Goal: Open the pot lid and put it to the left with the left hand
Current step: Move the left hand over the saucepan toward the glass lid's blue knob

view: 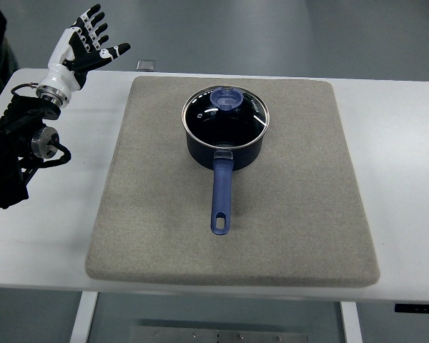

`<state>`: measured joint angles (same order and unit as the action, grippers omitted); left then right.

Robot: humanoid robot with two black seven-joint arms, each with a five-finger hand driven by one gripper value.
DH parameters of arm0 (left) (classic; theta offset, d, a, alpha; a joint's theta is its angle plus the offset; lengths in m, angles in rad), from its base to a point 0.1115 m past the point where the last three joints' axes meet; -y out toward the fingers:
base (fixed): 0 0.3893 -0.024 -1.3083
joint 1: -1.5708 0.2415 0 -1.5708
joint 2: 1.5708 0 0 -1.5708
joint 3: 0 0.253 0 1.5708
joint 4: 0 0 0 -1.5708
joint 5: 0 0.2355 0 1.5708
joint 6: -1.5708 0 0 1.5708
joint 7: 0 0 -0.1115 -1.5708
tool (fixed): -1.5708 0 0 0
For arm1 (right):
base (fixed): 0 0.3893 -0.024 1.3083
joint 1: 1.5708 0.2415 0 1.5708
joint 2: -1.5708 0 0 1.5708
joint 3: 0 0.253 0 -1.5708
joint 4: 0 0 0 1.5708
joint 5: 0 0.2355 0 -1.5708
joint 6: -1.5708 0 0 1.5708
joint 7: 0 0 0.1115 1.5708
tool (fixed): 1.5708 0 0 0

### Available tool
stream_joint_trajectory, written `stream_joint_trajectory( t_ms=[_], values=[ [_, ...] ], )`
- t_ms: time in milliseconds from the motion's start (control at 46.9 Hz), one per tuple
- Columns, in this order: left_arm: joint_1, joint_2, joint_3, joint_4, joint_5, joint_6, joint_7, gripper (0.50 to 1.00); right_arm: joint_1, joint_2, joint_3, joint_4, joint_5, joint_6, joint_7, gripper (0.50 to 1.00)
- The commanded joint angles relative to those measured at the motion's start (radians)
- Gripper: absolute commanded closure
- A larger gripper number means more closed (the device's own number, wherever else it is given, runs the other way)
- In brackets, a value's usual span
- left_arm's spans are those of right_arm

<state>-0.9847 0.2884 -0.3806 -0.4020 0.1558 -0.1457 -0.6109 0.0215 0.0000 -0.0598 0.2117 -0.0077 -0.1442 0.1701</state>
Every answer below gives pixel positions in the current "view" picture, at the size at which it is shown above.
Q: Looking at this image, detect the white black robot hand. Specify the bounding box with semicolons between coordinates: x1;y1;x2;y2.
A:
36;4;130;108

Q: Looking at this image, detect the glass lid with blue knob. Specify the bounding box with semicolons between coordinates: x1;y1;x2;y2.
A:
182;85;270;148

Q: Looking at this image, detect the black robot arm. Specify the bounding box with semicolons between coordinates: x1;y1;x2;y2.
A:
0;83;72;209

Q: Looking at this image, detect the small clear floor plate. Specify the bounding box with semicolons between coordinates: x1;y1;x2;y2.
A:
136;59;155;72

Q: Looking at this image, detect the dark blue saucepan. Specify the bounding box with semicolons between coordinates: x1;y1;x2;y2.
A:
184;129;264;235

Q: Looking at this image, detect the beige felt mat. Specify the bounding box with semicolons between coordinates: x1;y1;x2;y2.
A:
85;76;380;287

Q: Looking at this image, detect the white left table leg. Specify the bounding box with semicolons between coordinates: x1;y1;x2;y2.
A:
69;292;99;343

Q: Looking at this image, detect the white table leg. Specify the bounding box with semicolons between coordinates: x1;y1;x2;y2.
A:
69;292;99;343
340;302;363;343

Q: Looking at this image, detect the white right table leg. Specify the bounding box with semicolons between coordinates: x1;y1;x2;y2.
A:
340;302;363;343

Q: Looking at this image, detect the black table control panel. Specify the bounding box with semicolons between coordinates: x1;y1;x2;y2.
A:
394;303;429;314

